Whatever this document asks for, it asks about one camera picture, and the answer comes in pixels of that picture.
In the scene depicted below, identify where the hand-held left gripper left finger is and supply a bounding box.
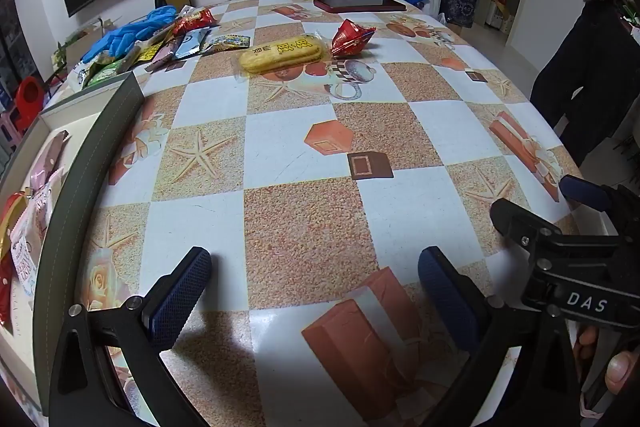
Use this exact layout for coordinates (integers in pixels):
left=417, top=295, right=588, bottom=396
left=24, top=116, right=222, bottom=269
left=47, top=247, right=213, bottom=427

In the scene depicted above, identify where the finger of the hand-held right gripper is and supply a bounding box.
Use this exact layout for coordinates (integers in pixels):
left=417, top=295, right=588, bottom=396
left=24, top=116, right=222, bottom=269
left=559, top=174, right=613, bottom=212
left=490, top=198, right=563, bottom=253

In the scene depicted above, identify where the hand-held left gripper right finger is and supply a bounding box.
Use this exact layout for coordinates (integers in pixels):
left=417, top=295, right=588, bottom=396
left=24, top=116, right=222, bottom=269
left=417, top=247, right=591, bottom=427

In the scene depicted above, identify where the white pink biscuit packet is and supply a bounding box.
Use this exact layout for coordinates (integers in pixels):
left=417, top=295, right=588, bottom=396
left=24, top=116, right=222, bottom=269
left=10, top=189, right=57, bottom=303
left=31, top=169, right=66, bottom=208

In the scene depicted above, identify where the grey cardboard box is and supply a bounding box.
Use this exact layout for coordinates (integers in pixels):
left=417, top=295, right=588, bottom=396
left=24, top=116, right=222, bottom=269
left=0, top=72, right=146, bottom=343

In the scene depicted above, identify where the pink snack packet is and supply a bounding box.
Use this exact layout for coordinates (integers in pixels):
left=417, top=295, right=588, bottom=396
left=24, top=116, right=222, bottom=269
left=30, top=130, right=71, bottom=188

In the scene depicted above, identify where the person's right hand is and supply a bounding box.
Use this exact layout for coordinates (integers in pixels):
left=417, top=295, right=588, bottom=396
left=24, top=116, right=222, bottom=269
left=572, top=326, right=640, bottom=395

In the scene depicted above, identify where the red barcode snack packet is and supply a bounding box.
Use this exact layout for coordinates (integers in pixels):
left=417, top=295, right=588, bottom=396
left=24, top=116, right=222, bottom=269
left=0, top=257, right=15, bottom=328

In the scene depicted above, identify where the long red snack packet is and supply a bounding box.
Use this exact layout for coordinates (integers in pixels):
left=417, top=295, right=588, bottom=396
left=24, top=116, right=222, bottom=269
left=0, top=193, right=28, bottom=258

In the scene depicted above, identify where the white red cardboard box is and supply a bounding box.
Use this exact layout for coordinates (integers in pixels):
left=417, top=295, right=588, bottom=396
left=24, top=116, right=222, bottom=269
left=487, top=0, right=516, bottom=32

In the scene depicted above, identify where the dark patterned shopping bag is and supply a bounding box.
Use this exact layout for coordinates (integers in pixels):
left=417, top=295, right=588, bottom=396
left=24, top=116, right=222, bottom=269
left=442, top=0, right=480, bottom=28

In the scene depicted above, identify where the green snack packet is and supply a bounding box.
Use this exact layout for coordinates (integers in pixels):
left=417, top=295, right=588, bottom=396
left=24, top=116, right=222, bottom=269
left=82, top=59, right=133, bottom=88

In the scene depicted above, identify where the pink plastic stool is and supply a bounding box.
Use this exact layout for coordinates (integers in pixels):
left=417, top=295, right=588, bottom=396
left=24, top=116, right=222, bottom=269
left=0, top=107, right=21, bottom=152

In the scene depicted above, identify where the crumpled red snack packet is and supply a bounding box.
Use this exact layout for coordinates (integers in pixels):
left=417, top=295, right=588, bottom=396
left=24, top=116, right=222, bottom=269
left=330, top=19, right=377, bottom=59

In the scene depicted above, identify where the white snack packet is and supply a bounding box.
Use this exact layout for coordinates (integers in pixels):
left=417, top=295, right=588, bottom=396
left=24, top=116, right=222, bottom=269
left=67, top=57, right=98, bottom=94

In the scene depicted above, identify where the small pink brown packet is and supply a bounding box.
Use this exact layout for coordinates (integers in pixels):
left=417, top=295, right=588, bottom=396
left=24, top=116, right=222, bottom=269
left=145, top=36, right=183, bottom=72

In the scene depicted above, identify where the yellow black print packet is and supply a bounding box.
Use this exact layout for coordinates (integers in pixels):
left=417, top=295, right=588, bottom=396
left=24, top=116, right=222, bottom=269
left=135, top=41, right=165, bottom=62

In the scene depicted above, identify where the red plastic stool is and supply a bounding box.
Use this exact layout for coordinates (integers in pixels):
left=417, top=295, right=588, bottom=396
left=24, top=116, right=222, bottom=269
left=14, top=76, right=46, bottom=132

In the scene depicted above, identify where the light blue snack packet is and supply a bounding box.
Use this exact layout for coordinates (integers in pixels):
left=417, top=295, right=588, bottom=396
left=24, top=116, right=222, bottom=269
left=172, top=29, right=211, bottom=58

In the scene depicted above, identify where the multicoloured dotted snack packet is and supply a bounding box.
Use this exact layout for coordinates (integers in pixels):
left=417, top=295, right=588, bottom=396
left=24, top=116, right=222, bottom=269
left=200, top=33, right=251, bottom=54

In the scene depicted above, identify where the yellow egg roll packet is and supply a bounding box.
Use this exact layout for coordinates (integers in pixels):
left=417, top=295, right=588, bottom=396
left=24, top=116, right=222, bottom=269
left=234, top=32, right=333, bottom=80

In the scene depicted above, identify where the blue rubber glove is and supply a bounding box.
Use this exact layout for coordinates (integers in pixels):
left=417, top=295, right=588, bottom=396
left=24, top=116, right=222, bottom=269
left=120, top=5, right=178, bottom=40
left=82, top=24, right=138, bottom=64

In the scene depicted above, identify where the red chips packet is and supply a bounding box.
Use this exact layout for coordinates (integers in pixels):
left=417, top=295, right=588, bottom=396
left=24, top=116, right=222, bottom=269
left=172, top=7, right=219, bottom=36

